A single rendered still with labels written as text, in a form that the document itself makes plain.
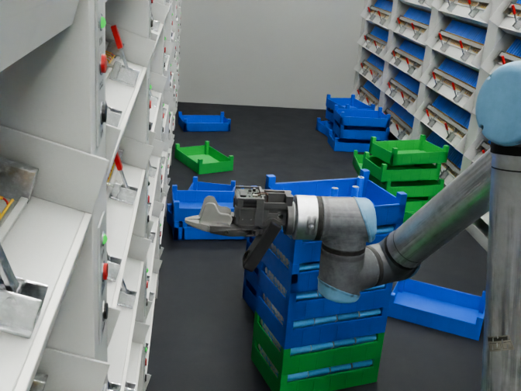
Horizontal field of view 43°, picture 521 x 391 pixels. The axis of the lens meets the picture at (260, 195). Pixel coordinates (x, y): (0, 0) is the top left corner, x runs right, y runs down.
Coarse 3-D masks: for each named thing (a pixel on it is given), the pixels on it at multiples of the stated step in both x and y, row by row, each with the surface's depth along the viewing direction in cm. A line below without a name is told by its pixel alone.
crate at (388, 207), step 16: (272, 176) 168; (368, 176) 179; (304, 192) 175; (320, 192) 177; (368, 192) 180; (384, 192) 173; (400, 192) 164; (384, 208) 162; (400, 208) 164; (384, 224) 164
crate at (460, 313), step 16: (400, 288) 232; (416, 288) 231; (432, 288) 229; (400, 304) 214; (416, 304) 225; (432, 304) 226; (448, 304) 227; (464, 304) 226; (480, 304) 222; (416, 320) 214; (432, 320) 211; (448, 320) 209; (464, 320) 207; (480, 320) 205; (464, 336) 209
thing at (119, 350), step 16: (144, 240) 132; (128, 256) 133; (144, 256) 134; (128, 272) 128; (128, 288) 122; (128, 320) 112; (112, 336) 107; (128, 336) 108; (112, 352) 103; (128, 352) 104; (112, 368) 99
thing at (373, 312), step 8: (264, 296) 178; (272, 304) 174; (352, 312) 172; (360, 312) 173; (368, 312) 174; (376, 312) 175; (280, 320) 170; (296, 320) 166; (304, 320) 167; (312, 320) 168; (320, 320) 168; (328, 320) 169; (336, 320) 171
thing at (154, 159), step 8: (152, 144) 198; (160, 144) 198; (152, 152) 198; (160, 152) 199; (152, 160) 194; (152, 168) 181; (152, 176) 181; (152, 184) 176; (152, 192) 171; (152, 200) 166; (152, 208) 161; (152, 224) 142
